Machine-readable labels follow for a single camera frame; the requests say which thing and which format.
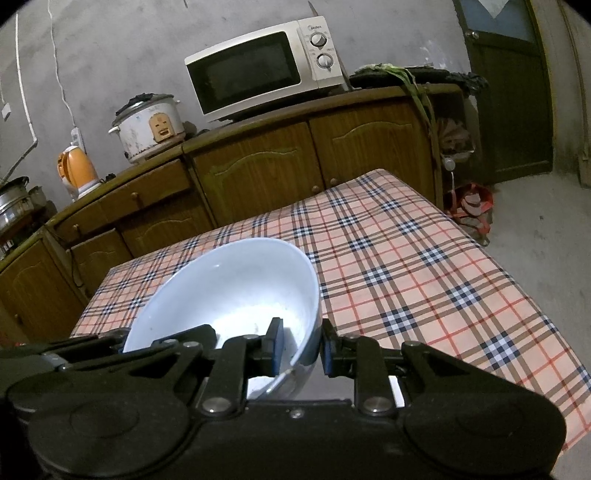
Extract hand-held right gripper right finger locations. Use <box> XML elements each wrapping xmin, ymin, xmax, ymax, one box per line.
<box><xmin>320</xmin><ymin>318</ymin><xmax>472</xmax><ymax>415</ymax></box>

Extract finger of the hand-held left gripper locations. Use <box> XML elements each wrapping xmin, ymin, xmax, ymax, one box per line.
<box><xmin>44</xmin><ymin>329</ymin><xmax>130</xmax><ymax>365</ymax></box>
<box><xmin>150</xmin><ymin>324</ymin><xmax>218</xmax><ymax>354</ymax></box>

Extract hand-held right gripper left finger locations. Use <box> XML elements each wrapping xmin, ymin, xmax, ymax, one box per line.
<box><xmin>124</xmin><ymin>318</ymin><xmax>284</xmax><ymax>415</ymax></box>

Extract small white bowl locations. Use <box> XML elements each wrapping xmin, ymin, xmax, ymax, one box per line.
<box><xmin>124</xmin><ymin>237</ymin><xmax>322</xmax><ymax>402</ymax></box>

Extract wooden single-door cabinet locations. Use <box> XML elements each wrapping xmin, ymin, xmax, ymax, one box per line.
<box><xmin>0</xmin><ymin>226</ymin><xmax>88</xmax><ymax>344</ymax></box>

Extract plaid tablecloth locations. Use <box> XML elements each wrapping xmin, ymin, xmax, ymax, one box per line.
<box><xmin>69</xmin><ymin>168</ymin><xmax>580</xmax><ymax>453</ymax></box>

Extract gas stove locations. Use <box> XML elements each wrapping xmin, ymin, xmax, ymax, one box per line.
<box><xmin>0</xmin><ymin>228</ymin><xmax>28</xmax><ymax>259</ymax></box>

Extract steel steamer pot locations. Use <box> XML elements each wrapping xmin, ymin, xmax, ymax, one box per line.
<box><xmin>0</xmin><ymin>176</ymin><xmax>44</xmax><ymax>232</ymax></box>

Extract orange electric kettle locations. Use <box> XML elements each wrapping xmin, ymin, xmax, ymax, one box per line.
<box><xmin>57</xmin><ymin>145</ymin><xmax>102</xmax><ymax>201</ymax></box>

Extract wooden two-door cabinet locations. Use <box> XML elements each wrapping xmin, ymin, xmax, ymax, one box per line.
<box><xmin>182</xmin><ymin>83</ymin><xmax>465</xmax><ymax>227</ymax></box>

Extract red bag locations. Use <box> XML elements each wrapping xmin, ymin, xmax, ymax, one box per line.
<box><xmin>445</xmin><ymin>182</ymin><xmax>495</xmax><ymax>241</ymax></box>

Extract white rice cooker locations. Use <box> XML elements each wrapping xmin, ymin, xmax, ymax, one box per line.
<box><xmin>108</xmin><ymin>92</ymin><xmax>185</xmax><ymax>164</ymax></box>

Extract crumpled plastic bag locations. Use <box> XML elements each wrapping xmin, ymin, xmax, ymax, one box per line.
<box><xmin>436</xmin><ymin>117</ymin><xmax>476</xmax><ymax>162</ymax></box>

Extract white microwave oven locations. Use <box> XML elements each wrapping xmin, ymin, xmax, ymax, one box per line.
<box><xmin>185</xmin><ymin>16</ymin><xmax>347</xmax><ymax>123</ymax></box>

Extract green onions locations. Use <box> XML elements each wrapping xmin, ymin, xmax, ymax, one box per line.
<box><xmin>365</xmin><ymin>62</ymin><xmax>437</xmax><ymax>134</ymax></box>

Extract dark wooden door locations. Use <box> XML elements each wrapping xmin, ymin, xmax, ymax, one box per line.
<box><xmin>455</xmin><ymin>0</ymin><xmax>555</xmax><ymax>185</ymax></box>

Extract dark cloth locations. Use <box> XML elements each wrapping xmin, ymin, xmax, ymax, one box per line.
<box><xmin>348</xmin><ymin>65</ymin><xmax>488</xmax><ymax>90</ymax></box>

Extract paper sheet on door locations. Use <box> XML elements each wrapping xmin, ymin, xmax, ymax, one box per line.
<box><xmin>475</xmin><ymin>0</ymin><xmax>511</xmax><ymax>19</ymax></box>

